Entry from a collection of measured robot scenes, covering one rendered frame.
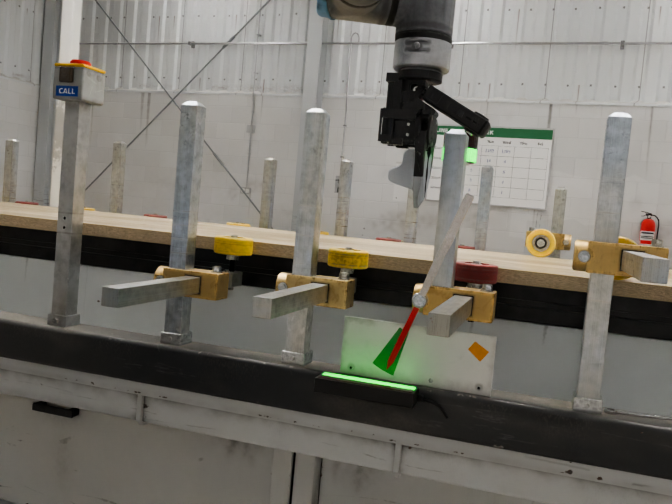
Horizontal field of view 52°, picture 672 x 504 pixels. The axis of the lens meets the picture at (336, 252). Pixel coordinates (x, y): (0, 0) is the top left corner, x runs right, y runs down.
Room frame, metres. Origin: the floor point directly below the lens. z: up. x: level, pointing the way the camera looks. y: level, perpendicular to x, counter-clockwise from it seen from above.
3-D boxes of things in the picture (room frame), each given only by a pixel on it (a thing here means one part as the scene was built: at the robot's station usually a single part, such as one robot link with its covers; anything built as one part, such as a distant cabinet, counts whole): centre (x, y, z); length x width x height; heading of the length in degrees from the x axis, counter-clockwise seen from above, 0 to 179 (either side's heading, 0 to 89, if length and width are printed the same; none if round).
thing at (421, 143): (1.09, -0.12, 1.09); 0.05 x 0.02 x 0.09; 163
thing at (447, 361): (1.16, -0.15, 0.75); 0.26 x 0.01 x 0.10; 73
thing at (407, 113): (1.12, -0.10, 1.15); 0.09 x 0.08 x 0.12; 73
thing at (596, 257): (1.10, -0.45, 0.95); 0.14 x 0.06 x 0.05; 73
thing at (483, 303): (1.17, -0.21, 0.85); 0.14 x 0.06 x 0.05; 73
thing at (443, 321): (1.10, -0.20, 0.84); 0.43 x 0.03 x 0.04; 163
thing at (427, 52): (1.11, -0.11, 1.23); 0.10 x 0.09 x 0.05; 163
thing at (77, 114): (1.40, 0.54, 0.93); 0.05 x 0.05 x 0.45; 73
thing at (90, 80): (1.40, 0.54, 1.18); 0.07 x 0.07 x 0.08; 73
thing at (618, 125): (1.10, -0.42, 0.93); 0.04 x 0.04 x 0.48; 73
